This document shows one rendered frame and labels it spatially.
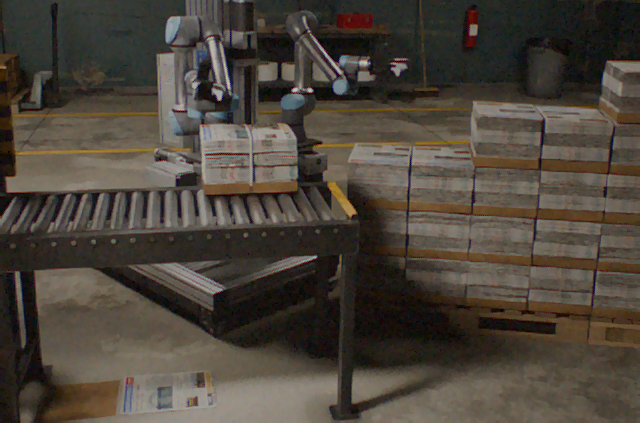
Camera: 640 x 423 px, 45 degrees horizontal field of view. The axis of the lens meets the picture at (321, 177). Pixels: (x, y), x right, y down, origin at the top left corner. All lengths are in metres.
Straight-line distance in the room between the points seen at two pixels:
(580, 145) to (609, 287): 0.69
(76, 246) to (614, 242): 2.33
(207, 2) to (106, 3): 6.21
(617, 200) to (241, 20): 1.91
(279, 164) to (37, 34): 7.23
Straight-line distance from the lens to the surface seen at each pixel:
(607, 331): 3.92
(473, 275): 3.72
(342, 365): 3.05
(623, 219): 3.71
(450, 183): 3.58
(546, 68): 10.52
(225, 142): 3.06
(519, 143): 3.55
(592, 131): 3.58
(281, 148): 3.09
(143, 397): 3.32
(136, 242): 2.75
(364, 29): 9.57
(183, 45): 3.50
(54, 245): 2.78
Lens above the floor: 1.73
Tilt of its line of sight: 16 degrees down
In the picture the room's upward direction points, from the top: 1 degrees clockwise
